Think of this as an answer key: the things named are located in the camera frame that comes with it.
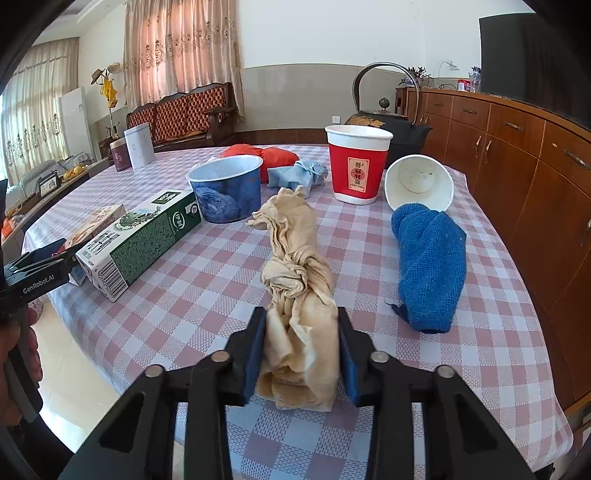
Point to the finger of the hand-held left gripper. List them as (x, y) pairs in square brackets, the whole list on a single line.
[(51, 265), (44, 248)]

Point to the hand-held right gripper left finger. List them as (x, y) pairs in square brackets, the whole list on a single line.
[(254, 353)]

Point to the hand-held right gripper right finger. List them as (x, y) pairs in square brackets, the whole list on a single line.
[(349, 362)]

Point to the tan cardboard box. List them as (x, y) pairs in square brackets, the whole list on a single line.
[(94, 221)]

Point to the beige knotted cloth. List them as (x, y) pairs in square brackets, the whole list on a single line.
[(295, 277)]

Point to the blue face mask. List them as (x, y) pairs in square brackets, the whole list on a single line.
[(295, 175)]

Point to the person's left hand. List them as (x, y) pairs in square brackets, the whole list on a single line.
[(33, 332)]

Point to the wooden side table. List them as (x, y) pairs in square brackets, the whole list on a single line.
[(27, 212)]

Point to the orange fruits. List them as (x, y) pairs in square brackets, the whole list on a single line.
[(74, 173)]

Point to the pink checkered tablecloth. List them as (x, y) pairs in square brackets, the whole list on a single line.
[(207, 286)]

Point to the green and white carton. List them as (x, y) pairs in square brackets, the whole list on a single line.
[(138, 240)]

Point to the maroon round canister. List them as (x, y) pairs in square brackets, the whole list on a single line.
[(118, 157)]

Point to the blue towel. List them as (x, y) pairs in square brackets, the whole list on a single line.
[(429, 258)]

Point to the white standing air conditioner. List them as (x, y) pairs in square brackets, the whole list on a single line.
[(76, 120)]

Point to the white tin box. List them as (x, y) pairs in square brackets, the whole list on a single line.
[(138, 147)]

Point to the coat stand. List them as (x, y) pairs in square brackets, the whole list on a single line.
[(110, 115)]

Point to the pale sheer curtain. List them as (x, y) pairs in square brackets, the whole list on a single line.
[(37, 92)]

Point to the blue paper bowl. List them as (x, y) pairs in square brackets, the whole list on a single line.
[(226, 198)]

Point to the yellow hanging cloth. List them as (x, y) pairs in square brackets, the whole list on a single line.
[(110, 92)]

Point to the straw hat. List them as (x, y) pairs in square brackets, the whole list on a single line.
[(97, 76)]

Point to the red paper cup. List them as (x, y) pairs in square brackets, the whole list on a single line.
[(358, 170)]

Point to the wooden sofa with red cushions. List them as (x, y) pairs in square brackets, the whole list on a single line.
[(184, 115)]

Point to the red plastic bag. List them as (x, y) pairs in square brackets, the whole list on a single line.
[(277, 159)]

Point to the white paper cup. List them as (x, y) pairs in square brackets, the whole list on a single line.
[(418, 177)]

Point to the black iron teapot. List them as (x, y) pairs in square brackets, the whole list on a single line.
[(408, 138)]

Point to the pink embroidered curtain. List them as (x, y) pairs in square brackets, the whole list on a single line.
[(184, 46)]

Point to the long wooden sideboard cabinet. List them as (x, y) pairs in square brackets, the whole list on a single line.
[(508, 152)]

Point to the small potted plant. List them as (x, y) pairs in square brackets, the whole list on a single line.
[(415, 76)]

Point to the red and white jar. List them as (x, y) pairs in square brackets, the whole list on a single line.
[(463, 85)]

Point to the glass vase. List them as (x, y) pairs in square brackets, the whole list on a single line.
[(474, 81)]

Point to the white desk lamp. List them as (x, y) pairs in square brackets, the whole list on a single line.
[(451, 64)]

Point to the black flat television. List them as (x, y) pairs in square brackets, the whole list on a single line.
[(531, 60)]

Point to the small dark picture frame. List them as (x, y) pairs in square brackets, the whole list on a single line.
[(49, 186)]

